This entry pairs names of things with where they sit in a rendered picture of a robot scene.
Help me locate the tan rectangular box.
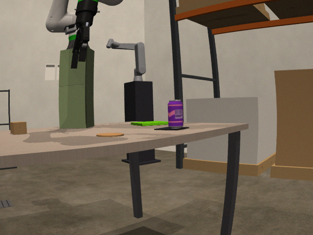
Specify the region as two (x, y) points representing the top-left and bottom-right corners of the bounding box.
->
(10, 122), (27, 135)

